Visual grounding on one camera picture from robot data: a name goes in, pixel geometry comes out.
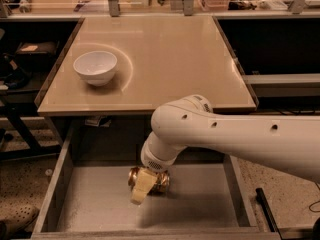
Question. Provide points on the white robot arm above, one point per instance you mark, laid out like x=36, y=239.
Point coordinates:
x=289, y=144

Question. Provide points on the open grey top drawer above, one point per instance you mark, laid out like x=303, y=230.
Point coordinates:
x=88, y=197

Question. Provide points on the white paper tag under counter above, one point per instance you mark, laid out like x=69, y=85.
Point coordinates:
x=98, y=121

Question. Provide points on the black bar on floor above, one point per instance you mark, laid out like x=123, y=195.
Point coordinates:
x=262, y=200

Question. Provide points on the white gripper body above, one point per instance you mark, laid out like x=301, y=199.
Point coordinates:
x=151, y=162

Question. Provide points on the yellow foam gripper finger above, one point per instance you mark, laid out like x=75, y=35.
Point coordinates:
x=141, y=180

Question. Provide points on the white perforated clog shoe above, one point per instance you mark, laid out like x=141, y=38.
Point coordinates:
x=21, y=218

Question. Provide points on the black bag on shelf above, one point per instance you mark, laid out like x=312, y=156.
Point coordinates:
x=36, y=57

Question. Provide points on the white ceramic bowl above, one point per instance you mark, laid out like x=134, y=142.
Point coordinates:
x=96, y=68

